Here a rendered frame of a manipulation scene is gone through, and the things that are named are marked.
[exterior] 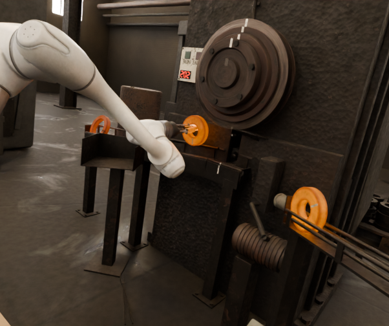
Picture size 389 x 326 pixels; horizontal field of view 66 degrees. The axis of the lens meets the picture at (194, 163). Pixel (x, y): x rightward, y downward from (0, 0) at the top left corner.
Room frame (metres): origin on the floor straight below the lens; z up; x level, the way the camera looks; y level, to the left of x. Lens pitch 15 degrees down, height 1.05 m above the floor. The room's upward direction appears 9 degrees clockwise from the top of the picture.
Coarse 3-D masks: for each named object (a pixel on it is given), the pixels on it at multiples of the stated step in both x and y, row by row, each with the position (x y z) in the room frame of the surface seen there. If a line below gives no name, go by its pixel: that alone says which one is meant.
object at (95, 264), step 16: (96, 144) 1.56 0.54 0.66; (112, 144) 1.58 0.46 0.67; (128, 144) 1.58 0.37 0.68; (96, 160) 1.49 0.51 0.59; (112, 160) 1.52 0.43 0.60; (128, 160) 1.54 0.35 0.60; (112, 176) 1.45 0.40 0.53; (112, 192) 1.45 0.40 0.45; (112, 208) 1.45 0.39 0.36; (112, 224) 1.45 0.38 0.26; (112, 240) 1.45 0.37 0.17; (96, 256) 1.52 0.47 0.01; (112, 256) 1.45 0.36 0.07; (128, 256) 1.57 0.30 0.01; (96, 272) 1.38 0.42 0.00; (112, 272) 1.40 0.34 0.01
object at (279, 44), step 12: (228, 24) 1.42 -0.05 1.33; (240, 24) 1.38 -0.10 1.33; (252, 24) 1.35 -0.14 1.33; (264, 24) 1.32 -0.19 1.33; (216, 36) 1.46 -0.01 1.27; (276, 36) 1.28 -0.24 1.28; (204, 48) 1.49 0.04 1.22; (276, 48) 1.27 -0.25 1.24; (288, 60) 1.24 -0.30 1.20; (288, 72) 1.23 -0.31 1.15; (288, 84) 1.27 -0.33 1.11; (276, 96) 1.24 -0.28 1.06; (204, 108) 1.46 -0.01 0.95; (264, 108) 1.27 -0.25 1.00; (276, 108) 1.28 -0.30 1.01; (216, 120) 1.41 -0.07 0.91; (252, 120) 1.29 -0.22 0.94; (264, 120) 1.32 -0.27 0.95
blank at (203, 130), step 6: (186, 120) 1.53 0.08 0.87; (192, 120) 1.50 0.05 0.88; (198, 120) 1.48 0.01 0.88; (204, 120) 1.48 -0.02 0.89; (198, 126) 1.48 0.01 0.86; (204, 126) 1.46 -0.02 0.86; (198, 132) 1.47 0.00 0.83; (204, 132) 1.45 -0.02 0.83; (186, 138) 1.52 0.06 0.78; (192, 138) 1.50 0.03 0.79; (198, 138) 1.47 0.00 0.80; (204, 138) 1.46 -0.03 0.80; (192, 144) 1.50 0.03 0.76; (198, 144) 1.47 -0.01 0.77
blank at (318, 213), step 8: (296, 192) 1.01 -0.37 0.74; (304, 192) 0.97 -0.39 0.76; (312, 192) 0.93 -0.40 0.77; (320, 192) 0.94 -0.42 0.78; (296, 200) 1.00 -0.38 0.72; (304, 200) 0.97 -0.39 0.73; (312, 200) 0.92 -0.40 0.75; (320, 200) 0.90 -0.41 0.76; (296, 208) 0.99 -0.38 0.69; (304, 208) 0.99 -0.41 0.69; (312, 208) 0.91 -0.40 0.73; (320, 208) 0.89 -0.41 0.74; (304, 216) 0.97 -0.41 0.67; (312, 216) 0.91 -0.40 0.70; (320, 216) 0.88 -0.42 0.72; (296, 224) 0.97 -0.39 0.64; (304, 224) 0.93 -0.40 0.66; (320, 224) 0.88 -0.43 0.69; (304, 232) 0.92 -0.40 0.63
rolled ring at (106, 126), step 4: (100, 116) 2.11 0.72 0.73; (104, 116) 2.08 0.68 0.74; (96, 120) 2.11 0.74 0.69; (100, 120) 2.12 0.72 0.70; (104, 120) 2.06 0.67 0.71; (108, 120) 2.06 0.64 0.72; (92, 124) 2.12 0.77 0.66; (96, 124) 2.12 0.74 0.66; (104, 124) 2.04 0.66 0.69; (108, 124) 2.04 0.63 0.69; (92, 128) 2.10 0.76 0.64; (96, 128) 2.12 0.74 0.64; (104, 128) 2.02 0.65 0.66; (108, 128) 2.03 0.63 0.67; (92, 132) 2.08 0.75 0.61; (100, 132) 2.03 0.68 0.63; (104, 132) 2.01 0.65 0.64
